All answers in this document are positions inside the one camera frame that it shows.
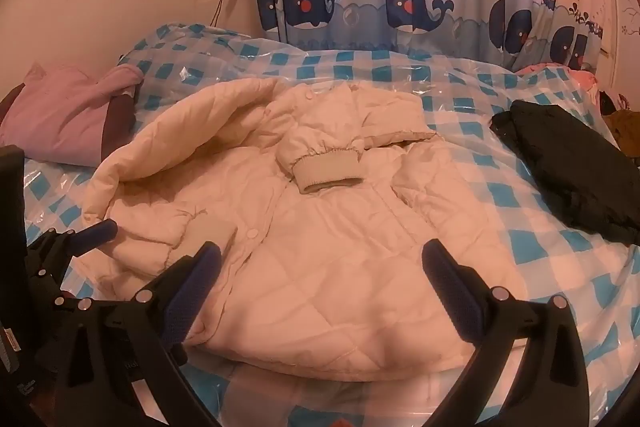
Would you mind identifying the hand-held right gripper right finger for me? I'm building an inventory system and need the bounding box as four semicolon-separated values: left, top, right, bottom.
421;239;591;427

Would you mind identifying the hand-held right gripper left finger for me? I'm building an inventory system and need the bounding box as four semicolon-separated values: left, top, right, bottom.
52;241;223;427

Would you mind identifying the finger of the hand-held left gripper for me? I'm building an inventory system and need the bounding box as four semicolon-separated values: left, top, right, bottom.
30;279;79;323
27;219;119;281

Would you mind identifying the white quilted jacket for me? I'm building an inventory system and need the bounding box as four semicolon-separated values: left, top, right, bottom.
82;77;531;382

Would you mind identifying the blue white checked blanket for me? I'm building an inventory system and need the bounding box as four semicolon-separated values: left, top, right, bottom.
22;23;640;427

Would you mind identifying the pink and maroon garment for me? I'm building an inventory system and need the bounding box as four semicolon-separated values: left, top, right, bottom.
0;62;146;168

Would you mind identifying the black garment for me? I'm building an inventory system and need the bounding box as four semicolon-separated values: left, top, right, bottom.
489;99;640;248

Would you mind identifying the dark yellow cloth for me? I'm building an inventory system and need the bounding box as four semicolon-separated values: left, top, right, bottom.
602;107;640;158

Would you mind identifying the pink patterned cloth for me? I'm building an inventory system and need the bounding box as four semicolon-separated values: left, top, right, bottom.
515;62;601;88

